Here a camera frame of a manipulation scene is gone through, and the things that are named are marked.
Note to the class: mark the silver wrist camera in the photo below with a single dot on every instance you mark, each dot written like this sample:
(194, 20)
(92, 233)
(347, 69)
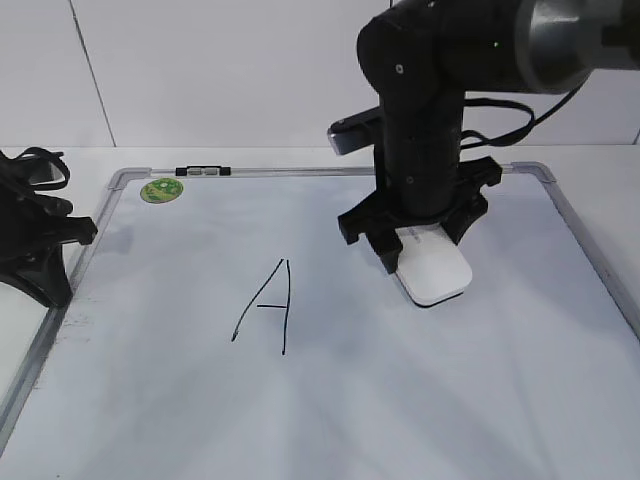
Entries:
(356, 132)

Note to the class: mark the white board with grey frame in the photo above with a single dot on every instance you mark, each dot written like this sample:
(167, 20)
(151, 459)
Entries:
(231, 333)

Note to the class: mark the black and grey frame clip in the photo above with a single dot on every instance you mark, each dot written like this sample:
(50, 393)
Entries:
(203, 171)

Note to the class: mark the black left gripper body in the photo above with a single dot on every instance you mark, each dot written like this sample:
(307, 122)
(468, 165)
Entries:
(32, 217)

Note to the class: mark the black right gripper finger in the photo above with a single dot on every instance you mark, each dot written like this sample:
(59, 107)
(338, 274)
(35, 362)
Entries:
(387, 246)
(457, 224)

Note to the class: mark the round green magnet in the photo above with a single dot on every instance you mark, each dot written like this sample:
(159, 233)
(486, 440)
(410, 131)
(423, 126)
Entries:
(161, 190)

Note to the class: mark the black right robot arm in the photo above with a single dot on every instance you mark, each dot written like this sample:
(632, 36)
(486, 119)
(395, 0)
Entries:
(428, 61)

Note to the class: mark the white eraser with black felt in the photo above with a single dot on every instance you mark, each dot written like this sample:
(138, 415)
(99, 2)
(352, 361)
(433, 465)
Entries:
(431, 268)

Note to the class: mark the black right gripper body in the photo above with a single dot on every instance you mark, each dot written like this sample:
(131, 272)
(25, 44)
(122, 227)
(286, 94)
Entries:
(419, 181)

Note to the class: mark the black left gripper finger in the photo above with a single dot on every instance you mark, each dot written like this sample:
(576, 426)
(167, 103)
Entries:
(41, 276)

